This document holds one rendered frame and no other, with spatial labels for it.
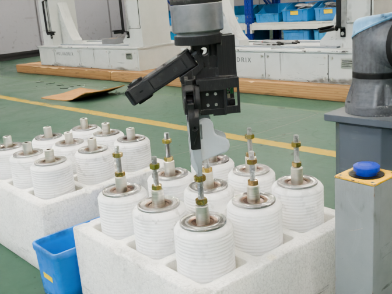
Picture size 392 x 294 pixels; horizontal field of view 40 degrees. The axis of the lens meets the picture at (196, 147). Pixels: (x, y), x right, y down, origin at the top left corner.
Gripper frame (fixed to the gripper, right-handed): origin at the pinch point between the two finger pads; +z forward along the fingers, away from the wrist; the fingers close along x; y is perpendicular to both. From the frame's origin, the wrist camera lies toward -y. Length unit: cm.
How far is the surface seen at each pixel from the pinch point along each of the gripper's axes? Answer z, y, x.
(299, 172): 7.3, 19.8, 12.9
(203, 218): 8.3, 0.6, -1.2
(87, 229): 16.5, -20.9, 18.2
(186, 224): 9.1, -2.1, -1.0
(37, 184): 14, -35, 41
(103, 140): 10, -21, 64
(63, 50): 13, -94, 433
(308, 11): 0, 168, 535
